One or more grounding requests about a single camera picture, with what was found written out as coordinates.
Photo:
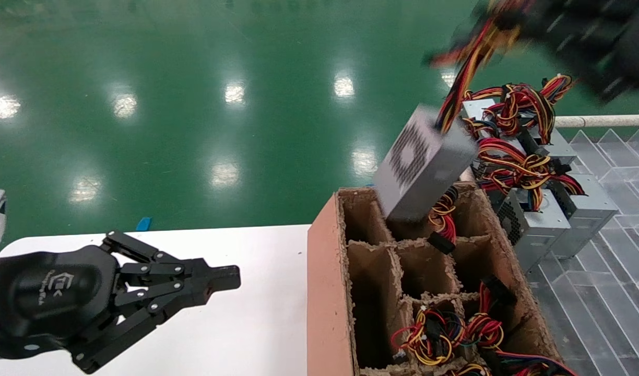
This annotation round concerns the long white rack pipe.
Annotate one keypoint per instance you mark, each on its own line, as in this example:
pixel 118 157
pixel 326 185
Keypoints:
pixel 612 121

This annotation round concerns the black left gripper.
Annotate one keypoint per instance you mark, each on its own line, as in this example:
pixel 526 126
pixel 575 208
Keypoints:
pixel 48 297

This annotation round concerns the clear ridged plastic sheet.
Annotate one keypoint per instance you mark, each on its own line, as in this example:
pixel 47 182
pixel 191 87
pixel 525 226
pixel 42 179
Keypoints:
pixel 612 313

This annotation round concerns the brown cardboard divider box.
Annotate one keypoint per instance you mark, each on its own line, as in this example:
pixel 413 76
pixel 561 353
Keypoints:
pixel 327 292

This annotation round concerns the small blue floor scrap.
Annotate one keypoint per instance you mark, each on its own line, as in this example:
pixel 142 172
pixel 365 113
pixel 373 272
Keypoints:
pixel 144 223

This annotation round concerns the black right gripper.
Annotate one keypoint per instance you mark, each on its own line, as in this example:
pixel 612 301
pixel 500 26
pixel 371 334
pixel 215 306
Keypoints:
pixel 612 36

